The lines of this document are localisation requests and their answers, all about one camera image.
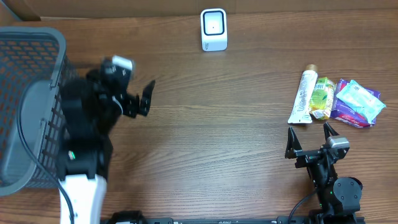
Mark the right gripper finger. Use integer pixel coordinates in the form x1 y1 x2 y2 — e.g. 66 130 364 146
285 127 303 159
323 122 339 145

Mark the purple pad package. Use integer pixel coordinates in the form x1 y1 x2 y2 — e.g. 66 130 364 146
330 79 376 128

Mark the white tube with gold cap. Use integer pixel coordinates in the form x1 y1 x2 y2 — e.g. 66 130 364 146
288 64 318 124

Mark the green yellow snack packet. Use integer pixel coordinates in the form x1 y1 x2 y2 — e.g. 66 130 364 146
309 77 335 120

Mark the teal snack packet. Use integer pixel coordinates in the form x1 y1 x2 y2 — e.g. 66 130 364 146
336 80 386 123

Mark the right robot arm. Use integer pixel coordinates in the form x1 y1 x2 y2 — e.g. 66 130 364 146
285 123 365 224

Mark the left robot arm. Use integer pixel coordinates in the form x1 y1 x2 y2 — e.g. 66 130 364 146
55 69 155 223

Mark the white barcode scanner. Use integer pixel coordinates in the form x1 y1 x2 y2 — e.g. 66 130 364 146
200 8 228 52

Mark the grey plastic mesh basket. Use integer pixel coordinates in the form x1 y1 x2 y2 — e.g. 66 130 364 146
1 27 78 196

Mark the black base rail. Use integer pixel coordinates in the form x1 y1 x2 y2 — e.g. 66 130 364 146
102 210 366 224

